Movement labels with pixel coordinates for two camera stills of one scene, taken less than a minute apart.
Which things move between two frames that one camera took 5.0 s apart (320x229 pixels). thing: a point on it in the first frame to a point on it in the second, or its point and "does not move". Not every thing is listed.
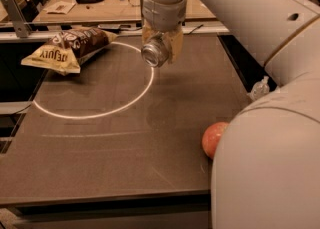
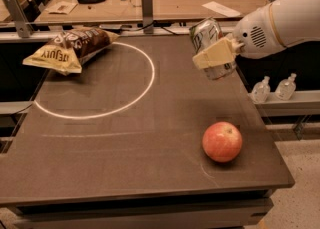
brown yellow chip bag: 65,50 does not move
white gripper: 164,15 to 254,36
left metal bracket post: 21,26 does not move
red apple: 212,136 does not move
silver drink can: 156,51 to 204,34
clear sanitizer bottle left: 260,89 does not move
